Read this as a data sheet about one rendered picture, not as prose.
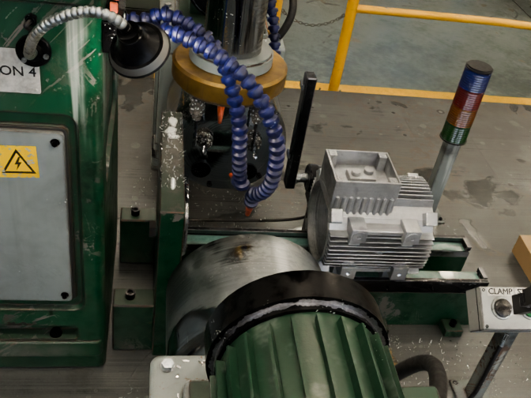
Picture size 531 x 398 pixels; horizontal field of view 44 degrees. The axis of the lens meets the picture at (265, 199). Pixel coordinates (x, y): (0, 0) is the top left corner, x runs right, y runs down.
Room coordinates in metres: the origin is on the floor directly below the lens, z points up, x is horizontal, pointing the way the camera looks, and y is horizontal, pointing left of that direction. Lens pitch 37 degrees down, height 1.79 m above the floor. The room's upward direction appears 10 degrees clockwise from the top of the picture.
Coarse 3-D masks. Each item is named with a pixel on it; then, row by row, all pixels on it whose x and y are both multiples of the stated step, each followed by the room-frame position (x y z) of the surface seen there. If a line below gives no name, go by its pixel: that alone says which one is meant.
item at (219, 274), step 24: (216, 240) 0.72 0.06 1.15; (240, 240) 0.72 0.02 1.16; (264, 240) 0.73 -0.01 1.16; (192, 264) 0.69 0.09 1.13; (216, 264) 0.67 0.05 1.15; (240, 264) 0.67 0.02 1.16; (264, 264) 0.68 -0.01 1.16; (288, 264) 0.69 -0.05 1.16; (312, 264) 0.73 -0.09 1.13; (168, 288) 0.69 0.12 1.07; (192, 288) 0.64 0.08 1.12; (216, 288) 0.63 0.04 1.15; (168, 312) 0.65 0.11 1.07; (192, 312) 0.60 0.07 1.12; (168, 336) 0.60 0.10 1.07; (192, 336) 0.56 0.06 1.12
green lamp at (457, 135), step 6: (444, 126) 1.36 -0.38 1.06; (450, 126) 1.34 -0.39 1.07; (444, 132) 1.35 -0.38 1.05; (450, 132) 1.34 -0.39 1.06; (456, 132) 1.33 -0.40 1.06; (462, 132) 1.33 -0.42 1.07; (468, 132) 1.34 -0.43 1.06; (444, 138) 1.34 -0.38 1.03; (450, 138) 1.33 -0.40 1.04; (456, 138) 1.33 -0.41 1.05; (462, 138) 1.33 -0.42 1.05
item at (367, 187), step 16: (336, 160) 1.02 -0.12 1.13; (352, 160) 1.04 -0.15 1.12; (368, 160) 1.05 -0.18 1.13; (384, 160) 1.04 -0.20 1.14; (320, 176) 1.03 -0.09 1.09; (336, 176) 0.95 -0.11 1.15; (352, 176) 0.99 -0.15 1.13; (368, 176) 0.99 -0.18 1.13; (384, 176) 1.02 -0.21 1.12; (336, 192) 0.94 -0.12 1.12; (352, 192) 0.94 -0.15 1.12; (368, 192) 0.95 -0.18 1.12; (384, 192) 0.96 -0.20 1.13; (352, 208) 0.95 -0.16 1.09; (368, 208) 0.95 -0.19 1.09; (384, 208) 0.96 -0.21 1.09
